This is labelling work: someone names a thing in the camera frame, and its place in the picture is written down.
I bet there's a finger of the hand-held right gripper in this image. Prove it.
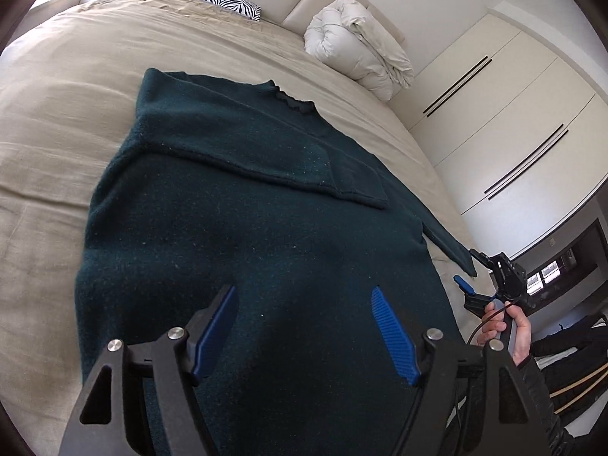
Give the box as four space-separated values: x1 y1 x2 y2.
453 274 496 315
469 248 499 272

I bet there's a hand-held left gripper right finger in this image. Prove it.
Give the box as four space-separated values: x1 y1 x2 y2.
371 286 557 456

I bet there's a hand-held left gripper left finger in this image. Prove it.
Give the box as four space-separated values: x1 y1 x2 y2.
59 285 239 456

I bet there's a dark green knit sweater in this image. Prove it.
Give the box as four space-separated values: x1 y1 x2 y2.
74 68 478 456

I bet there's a person's right forearm black sleeve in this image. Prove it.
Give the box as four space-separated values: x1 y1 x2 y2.
515 355 585 456

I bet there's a person's right hand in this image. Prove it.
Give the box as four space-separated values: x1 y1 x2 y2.
475 301 534 367

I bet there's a black bag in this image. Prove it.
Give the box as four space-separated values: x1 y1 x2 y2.
529 312 608 372

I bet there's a white wardrobe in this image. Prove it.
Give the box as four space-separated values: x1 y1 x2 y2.
388 6 608 258

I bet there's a folded white duvet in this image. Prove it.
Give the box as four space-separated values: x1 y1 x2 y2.
303 0 415 102

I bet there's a bed with beige sheet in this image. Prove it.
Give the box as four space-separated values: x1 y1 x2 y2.
0 0 481 456

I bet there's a zebra print pillow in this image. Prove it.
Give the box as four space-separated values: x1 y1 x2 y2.
168 0 262 22

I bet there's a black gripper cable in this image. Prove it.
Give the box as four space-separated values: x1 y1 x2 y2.
466 301 515 347

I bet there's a dark wall niche shelf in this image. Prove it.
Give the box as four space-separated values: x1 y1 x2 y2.
512 199 608 315

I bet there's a black wardrobe handle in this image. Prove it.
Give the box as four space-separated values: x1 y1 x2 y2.
426 60 494 118
422 56 489 114
484 124 565 195
489 130 570 200

